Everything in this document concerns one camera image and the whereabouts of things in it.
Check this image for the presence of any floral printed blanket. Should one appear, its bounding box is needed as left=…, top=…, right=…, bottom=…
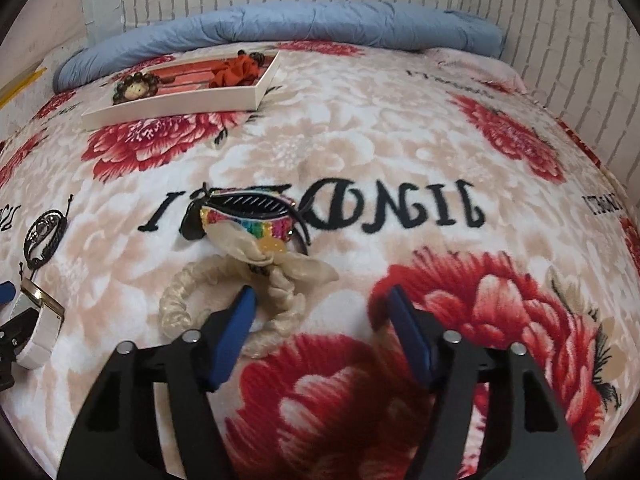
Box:
left=0, top=39, right=640, bottom=480

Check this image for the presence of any black sequined hair claw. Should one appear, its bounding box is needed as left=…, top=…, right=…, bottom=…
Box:
left=181, top=182, right=313, bottom=253

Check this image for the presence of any black scrunchie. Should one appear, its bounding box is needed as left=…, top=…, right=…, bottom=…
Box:
left=236, top=49, right=267, bottom=69

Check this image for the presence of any blue rolled quilt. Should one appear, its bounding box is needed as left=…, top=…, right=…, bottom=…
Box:
left=52, top=2, right=504, bottom=94

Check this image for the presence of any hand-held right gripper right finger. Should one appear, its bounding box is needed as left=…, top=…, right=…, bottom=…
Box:
left=386, top=285, right=587, bottom=480

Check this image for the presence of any white jewelry tray red lining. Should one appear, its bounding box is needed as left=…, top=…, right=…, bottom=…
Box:
left=80, top=49, right=282, bottom=132

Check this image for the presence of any dark wooden bead bracelet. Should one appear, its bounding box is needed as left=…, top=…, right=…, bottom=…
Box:
left=111, top=72, right=162, bottom=107

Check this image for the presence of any black cord bracelet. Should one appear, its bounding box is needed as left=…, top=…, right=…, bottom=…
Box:
left=20, top=199, right=72, bottom=278

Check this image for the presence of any orange scrunchie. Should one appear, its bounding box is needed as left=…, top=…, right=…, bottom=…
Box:
left=207, top=55, right=262, bottom=89

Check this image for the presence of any yellow strip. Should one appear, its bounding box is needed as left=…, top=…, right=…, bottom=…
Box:
left=0, top=67, right=49, bottom=107

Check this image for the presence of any pink pillow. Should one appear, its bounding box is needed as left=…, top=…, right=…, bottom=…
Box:
left=424, top=47, right=527, bottom=95

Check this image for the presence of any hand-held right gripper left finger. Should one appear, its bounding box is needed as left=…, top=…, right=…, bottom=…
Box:
left=57, top=285, right=259, bottom=480

